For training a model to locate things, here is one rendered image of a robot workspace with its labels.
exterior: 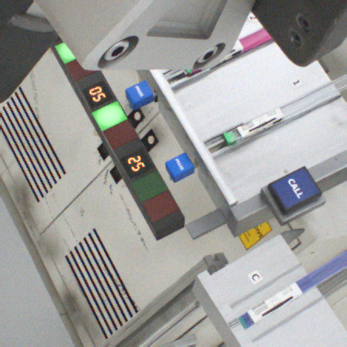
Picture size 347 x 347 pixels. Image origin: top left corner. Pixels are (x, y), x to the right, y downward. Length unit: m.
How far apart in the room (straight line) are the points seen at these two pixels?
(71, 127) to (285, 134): 0.67
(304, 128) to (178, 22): 0.80
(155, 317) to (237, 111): 0.29
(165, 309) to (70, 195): 0.58
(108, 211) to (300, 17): 1.32
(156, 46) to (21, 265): 0.68
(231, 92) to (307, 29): 0.80
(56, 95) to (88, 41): 1.43
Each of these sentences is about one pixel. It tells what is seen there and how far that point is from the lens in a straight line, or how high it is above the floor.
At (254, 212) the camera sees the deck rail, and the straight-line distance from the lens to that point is 1.04.
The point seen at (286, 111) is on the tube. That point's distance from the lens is 1.09.
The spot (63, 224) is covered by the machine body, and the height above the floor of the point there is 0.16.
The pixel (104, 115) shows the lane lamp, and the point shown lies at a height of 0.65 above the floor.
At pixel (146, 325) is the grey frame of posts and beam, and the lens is 1.18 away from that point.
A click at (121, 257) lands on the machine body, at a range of 1.60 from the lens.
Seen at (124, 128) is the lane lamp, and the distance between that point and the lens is 1.10.
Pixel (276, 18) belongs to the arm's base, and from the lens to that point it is 0.33.
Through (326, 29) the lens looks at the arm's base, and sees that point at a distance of 0.30.
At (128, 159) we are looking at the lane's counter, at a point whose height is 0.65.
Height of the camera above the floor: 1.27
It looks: 33 degrees down
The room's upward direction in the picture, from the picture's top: 46 degrees clockwise
